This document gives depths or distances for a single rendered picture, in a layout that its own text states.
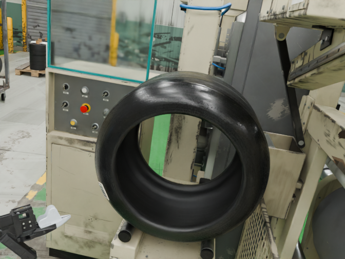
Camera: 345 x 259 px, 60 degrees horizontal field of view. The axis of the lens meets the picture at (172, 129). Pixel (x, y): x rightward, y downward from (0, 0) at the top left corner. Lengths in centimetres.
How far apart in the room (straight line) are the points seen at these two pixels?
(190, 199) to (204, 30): 66
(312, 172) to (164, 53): 881
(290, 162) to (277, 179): 9
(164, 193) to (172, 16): 885
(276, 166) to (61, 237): 146
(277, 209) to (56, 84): 129
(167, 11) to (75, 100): 828
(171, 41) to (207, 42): 866
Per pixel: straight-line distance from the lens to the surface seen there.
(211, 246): 107
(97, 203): 192
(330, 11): 58
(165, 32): 981
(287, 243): 146
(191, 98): 83
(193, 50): 118
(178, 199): 125
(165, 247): 121
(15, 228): 96
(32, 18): 1073
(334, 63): 79
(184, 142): 127
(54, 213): 97
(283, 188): 129
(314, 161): 128
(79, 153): 180
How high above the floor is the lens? 160
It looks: 20 degrees down
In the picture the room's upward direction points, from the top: 9 degrees clockwise
